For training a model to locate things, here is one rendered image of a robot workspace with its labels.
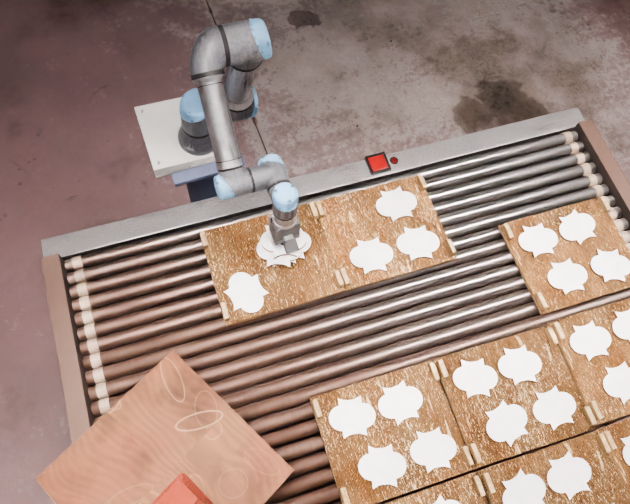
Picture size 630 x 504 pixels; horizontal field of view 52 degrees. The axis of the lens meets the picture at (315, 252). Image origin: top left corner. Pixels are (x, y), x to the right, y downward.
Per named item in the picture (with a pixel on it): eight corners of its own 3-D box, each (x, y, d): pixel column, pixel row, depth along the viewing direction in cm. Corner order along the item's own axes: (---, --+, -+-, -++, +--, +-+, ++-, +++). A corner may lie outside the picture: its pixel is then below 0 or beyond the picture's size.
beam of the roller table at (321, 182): (45, 247, 223) (39, 239, 217) (571, 115, 260) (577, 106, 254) (49, 268, 219) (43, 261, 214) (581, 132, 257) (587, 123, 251)
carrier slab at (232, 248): (199, 234, 221) (198, 231, 220) (311, 204, 229) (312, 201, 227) (226, 327, 208) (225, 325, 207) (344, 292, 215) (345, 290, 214)
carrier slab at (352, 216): (312, 204, 229) (313, 201, 227) (418, 176, 236) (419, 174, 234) (345, 292, 215) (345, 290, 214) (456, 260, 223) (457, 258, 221)
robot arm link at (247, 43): (208, 100, 231) (215, 16, 179) (248, 92, 235) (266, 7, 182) (217, 131, 229) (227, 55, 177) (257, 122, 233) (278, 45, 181)
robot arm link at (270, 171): (246, 157, 192) (257, 188, 188) (281, 149, 194) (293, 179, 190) (245, 171, 199) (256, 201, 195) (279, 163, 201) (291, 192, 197)
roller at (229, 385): (96, 419, 198) (92, 416, 194) (638, 256, 233) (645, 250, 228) (98, 435, 196) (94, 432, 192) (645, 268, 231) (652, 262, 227)
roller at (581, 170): (74, 302, 213) (70, 297, 209) (587, 165, 248) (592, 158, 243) (76, 315, 211) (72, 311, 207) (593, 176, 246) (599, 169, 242)
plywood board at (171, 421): (36, 479, 176) (34, 479, 175) (173, 351, 193) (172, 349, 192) (159, 620, 164) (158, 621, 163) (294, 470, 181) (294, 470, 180)
